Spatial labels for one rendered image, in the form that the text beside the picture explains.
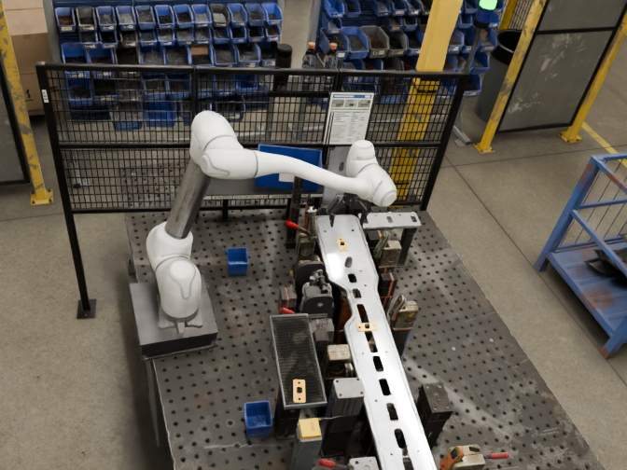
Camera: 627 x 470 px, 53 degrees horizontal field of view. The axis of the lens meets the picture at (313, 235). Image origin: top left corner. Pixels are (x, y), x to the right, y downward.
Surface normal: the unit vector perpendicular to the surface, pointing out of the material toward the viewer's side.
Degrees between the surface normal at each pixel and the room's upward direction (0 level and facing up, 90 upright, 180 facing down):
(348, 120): 90
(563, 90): 91
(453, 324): 0
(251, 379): 0
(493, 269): 0
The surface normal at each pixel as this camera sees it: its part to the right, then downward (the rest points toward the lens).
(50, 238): 0.12, -0.72
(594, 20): 0.34, 0.70
